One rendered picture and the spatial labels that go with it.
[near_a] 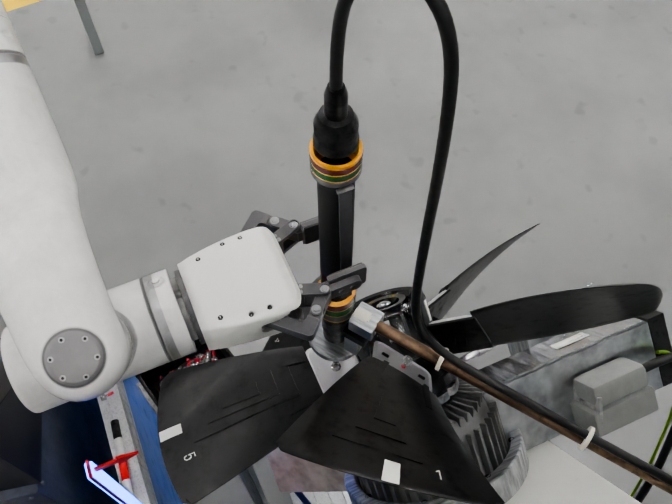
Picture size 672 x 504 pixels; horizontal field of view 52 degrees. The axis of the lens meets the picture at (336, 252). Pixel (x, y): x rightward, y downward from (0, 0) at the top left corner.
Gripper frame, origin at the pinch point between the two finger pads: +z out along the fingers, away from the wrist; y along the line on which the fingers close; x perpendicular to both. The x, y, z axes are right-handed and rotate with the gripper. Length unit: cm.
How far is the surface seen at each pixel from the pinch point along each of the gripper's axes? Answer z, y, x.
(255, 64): 42, -184, -151
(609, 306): 33.5, 10.4, -20.0
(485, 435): 15.1, 16.0, -34.1
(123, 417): -35, -19, -64
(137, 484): -35, -6, -64
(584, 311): 31.0, 9.3, -21.4
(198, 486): -22.5, 7.4, -31.7
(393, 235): 58, -82, -151
